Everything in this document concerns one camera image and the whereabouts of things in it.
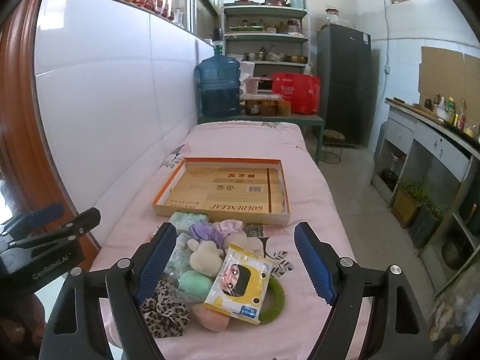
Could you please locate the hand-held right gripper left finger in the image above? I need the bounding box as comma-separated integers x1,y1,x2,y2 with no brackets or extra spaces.
39,222,178,360

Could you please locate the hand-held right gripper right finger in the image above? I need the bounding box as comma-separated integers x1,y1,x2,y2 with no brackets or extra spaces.
293,222,436,360

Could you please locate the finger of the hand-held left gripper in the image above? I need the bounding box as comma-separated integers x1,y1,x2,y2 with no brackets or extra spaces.
7,207,102,250
0,202,65,238

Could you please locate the pale green plastic packet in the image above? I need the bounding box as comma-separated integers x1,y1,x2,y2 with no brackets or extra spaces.
163,232,192,282

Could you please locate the green sponge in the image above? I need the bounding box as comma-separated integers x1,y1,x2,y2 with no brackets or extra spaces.
176,269,214,304

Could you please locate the beige plush toy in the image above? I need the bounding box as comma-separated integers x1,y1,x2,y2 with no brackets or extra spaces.
187,238,226,272
225,232,265,256

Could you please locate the green tissue pack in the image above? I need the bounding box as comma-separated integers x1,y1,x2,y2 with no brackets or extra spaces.
169,212,210,235

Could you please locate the leopard print scrunchie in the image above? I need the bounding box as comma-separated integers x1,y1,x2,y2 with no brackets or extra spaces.
139,281,191,338

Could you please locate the green fuzzy ring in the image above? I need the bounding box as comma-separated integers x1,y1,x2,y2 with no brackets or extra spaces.
259,275,286,325

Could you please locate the purple scrunchie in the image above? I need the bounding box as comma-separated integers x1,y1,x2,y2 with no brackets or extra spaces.
188,222,226,244

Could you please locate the yellow face mask packet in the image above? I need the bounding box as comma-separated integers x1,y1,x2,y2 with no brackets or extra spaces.
202,242,275,325

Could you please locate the peach makeup sponge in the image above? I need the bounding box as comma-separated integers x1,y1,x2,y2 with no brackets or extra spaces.
191,304,235,332

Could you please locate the pale pink scrunchie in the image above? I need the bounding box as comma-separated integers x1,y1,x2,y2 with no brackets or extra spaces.
217,219,246,238

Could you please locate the orange-rimmed cardboard box tray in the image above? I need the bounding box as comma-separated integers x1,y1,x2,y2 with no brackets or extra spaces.
152,157,292,226

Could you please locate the brown planter box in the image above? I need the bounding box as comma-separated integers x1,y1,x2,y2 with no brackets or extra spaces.
392,180,424,229

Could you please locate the dark planter box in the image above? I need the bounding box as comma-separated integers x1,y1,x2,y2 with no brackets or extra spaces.
409,202,447,248

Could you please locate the round wicker stool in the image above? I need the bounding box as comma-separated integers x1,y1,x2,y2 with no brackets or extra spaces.
319,129,346,164

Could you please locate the pink printed bed blanket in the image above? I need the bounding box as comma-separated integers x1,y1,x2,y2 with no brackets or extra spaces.
90,120,372,360

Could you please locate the black wok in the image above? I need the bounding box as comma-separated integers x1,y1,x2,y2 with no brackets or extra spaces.
440,229,473,271

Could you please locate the grey kitchen counter cabinet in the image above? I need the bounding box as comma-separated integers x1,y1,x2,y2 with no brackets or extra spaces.
371,97,480,297

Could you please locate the flat clear plastic container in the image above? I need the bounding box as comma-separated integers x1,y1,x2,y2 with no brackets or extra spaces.
240,94,284,102

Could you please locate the red shopping bag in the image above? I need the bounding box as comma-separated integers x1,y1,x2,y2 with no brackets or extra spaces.
272,73,321,115

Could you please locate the dark grey fridge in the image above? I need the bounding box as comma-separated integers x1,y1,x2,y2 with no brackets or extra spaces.
317,23,372,147

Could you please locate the pink white small appliance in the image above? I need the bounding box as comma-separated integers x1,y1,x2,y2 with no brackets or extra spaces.
243,76,274,94

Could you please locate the blue water jug with pump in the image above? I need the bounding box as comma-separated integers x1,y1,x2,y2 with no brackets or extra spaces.
194,27,241,118

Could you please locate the white shelf rack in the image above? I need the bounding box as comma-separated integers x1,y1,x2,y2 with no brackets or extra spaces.
221,3,311,68

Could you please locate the brown wooden door frame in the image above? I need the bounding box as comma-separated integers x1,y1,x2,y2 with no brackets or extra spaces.
0,0,98,271

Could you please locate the cardboard sheet on wall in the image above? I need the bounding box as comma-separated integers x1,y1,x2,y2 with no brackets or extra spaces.
418,46,480,102

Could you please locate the wall cable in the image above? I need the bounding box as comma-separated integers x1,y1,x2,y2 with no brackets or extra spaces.
377,0,392,98

